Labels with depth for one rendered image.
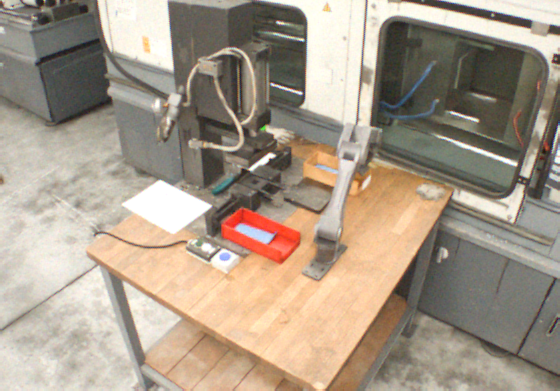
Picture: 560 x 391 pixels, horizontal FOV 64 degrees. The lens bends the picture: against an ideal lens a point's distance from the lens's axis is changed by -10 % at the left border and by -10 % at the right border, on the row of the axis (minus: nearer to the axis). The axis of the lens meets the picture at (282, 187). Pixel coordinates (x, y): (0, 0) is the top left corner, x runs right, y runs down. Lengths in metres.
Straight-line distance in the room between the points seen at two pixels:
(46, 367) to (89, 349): 0.23
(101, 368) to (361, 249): 1.48
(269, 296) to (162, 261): 0.39
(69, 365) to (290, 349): 1.50
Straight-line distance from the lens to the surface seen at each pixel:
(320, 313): 1.48
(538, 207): 2.09
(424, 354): 2.59
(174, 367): 2.23
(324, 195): 1.90
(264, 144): 1.73
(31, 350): 2.79
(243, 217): 1.79
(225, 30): 1.60
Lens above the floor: 2.03
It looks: 35 degrees down
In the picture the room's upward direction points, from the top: straight up
